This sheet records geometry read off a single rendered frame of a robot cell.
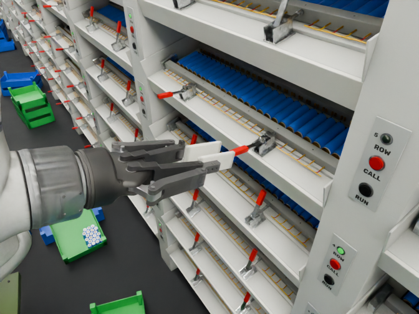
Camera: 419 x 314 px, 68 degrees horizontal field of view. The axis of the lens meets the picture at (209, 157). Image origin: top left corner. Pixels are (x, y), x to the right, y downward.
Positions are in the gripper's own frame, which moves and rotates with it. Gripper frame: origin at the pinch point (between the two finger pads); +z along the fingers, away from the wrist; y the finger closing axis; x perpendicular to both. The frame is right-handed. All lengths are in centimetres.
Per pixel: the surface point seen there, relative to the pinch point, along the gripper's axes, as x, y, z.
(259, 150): -0.1, 0.7, 10.9
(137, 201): -79, -82, 32
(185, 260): -78, -38, 34
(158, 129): -18, -45, 17
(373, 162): 9.4, 20.1, 7.5
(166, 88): -1.4, -34.9, 11.7
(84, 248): -98, -79, 5
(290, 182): -1.8, 8.8, 11.1
